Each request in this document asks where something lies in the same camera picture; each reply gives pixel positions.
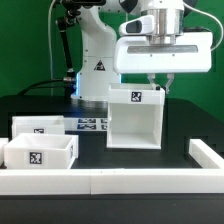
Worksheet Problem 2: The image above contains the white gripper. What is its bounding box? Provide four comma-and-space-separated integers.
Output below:
114, 32, 213, 94

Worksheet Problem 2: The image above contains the white drawer cabinet frame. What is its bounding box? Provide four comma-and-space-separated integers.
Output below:
107, 83, 165, 150

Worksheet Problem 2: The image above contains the white drawer box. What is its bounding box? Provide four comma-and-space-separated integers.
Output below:
4, 133, 79, 169
12, 115, 65, 138

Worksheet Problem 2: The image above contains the white front drawer box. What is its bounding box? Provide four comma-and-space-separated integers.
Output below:
4, 133, 79, 169

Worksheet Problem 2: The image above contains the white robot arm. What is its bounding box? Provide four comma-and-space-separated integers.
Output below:
76, 0, 213, 101

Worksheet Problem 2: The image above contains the white marker sheet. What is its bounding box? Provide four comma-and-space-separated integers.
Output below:
64, 118, 107, 131

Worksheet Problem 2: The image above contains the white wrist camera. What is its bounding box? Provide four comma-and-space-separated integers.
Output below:
119, 15, 155, 36

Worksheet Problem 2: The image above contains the white cable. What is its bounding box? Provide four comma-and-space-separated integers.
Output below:
182, 1, 224, 52

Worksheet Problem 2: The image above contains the black cable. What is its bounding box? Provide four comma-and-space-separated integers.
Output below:
16, 78, 73, 97

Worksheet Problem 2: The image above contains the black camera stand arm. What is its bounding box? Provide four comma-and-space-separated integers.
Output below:
56, 0, 81, 100

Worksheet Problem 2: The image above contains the white border rail frame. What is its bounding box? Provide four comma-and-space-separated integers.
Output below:
0, 139, 224, 195

